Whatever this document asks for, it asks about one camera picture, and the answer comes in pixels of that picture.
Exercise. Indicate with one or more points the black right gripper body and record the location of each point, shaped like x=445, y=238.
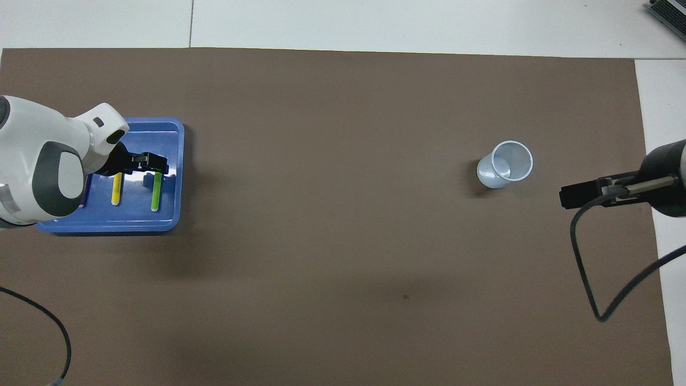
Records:
x=664, y=161

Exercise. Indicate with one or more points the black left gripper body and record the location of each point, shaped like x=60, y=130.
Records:
x=118, y=161

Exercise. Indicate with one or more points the green pen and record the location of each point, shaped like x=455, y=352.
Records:
x=156, y=193

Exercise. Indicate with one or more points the yellow pen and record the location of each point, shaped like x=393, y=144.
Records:
x=116, y=190

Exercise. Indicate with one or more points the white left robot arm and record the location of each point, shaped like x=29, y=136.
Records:
x=32, y=161

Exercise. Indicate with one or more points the blue plastic tray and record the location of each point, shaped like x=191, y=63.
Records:
x=134, y=220

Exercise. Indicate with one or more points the translucent plastic cup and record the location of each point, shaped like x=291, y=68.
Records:
x=490, y=174

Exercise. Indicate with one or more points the grey ribbed device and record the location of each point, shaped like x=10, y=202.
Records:
x=672, y=13

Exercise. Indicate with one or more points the brown table mat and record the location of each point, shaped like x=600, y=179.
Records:
x=343, y=241

